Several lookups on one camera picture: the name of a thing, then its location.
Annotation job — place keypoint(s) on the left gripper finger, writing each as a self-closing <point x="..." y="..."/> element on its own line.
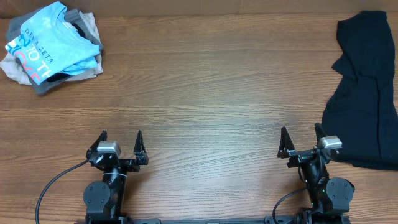
<point x="139" y="148"/>
<point x="102" y="137"/>

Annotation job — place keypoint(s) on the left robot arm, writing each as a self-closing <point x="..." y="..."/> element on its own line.
<point x="104" y="199"/>

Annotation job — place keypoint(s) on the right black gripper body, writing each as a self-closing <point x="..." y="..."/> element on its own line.
<point x="305" y="154"/>

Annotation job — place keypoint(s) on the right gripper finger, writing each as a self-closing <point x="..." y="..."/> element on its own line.
<point x="320" y="133"/>
<point x="286" y="147"/>

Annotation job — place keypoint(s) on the grey folded garment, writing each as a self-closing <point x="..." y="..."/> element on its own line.
<point x="75" y="18"/>

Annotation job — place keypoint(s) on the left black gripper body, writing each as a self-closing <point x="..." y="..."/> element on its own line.
<point x="127" y="165"/>

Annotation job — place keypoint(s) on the black t-shirt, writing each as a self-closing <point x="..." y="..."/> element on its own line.
<point x="361" y="111"/>

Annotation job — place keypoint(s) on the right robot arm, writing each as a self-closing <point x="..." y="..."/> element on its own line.
<point x="330" y="197"/>

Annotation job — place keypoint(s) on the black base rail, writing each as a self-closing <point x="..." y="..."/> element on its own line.
<point x="285" y="219"/>

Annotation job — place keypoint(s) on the beige folded garment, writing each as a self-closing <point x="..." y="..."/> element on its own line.
<point x="14" y="70"/>

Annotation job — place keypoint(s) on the light blue printed t-shirt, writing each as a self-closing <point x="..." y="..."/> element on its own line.
<point x="48" y="45"/>

